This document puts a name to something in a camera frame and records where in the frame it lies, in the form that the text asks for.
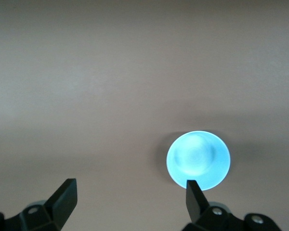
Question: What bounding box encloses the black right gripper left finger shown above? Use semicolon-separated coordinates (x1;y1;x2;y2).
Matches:
4;178;79;231

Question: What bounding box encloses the light blue bowl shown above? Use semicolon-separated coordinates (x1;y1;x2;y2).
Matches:
166;130;232;192

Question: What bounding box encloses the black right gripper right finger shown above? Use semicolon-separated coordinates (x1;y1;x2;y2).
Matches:
183;179;284;231

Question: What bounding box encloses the brown table cover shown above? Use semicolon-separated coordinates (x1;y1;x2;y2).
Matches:
0;0;289;231

